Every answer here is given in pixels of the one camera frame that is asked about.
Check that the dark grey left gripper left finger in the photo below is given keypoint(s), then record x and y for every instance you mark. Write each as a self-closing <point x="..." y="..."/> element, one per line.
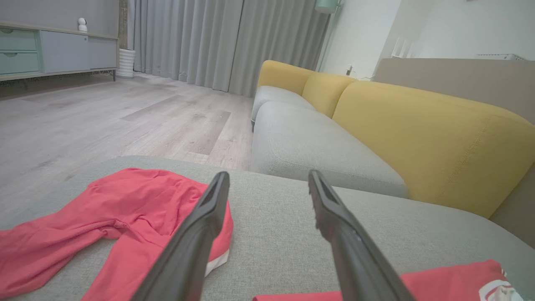
<point x="184" y="259"/>

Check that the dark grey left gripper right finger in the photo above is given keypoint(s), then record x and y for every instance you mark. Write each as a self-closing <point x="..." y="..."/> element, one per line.
<point x="355" y="259"/>

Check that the red basketball shorts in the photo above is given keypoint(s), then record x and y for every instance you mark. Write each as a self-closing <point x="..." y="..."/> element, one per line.
<point x="138" y="200"/>

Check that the red basketball jersey white sleeves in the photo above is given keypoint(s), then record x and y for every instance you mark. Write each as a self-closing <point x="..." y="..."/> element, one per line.
<point x="451" y="284"/>

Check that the large grey sofa chaise cushion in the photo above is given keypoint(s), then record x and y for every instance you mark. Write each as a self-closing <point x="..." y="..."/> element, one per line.
<point x="284" y="234"/>

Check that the grey sofa seat cushion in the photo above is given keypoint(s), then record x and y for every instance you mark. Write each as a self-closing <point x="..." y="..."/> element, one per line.
<point x="276" y="95"/>
<point x="313" y="146"/>

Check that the yellow sofa backrest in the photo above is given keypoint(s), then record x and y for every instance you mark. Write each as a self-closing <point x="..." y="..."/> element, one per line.
<point x="418" y="133"/>

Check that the white ribbed plant pot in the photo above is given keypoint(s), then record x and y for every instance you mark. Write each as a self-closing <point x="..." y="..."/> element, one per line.
<point x="126" y="62"/>

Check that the beige partition board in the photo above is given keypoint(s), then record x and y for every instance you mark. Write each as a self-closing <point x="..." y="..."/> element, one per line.
<point x="459" y="79"/>

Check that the white slatted rack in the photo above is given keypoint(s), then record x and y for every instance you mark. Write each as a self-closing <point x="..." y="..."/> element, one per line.
<point x="403" y="48"/>

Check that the grey pleated curtain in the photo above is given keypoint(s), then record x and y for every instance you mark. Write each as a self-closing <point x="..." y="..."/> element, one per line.
<point x="209" y="42"/>

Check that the grey teal television cabinet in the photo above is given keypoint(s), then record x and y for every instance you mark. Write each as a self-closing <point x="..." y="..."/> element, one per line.
<point x="62" y="52"/>

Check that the white basket rim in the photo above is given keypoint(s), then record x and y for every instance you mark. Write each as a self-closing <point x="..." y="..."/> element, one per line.
<point x="501" y="57"/>

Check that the teal shade floor lamp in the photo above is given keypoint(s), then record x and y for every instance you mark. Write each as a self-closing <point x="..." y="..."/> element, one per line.
<point x="327" y="6"/>

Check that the white wall socket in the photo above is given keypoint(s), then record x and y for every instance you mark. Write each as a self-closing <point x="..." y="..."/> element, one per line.
<point x="350" y="70"/>

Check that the white security camera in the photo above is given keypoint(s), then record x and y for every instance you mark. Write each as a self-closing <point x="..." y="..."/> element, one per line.
<point x="82" y="25"/>

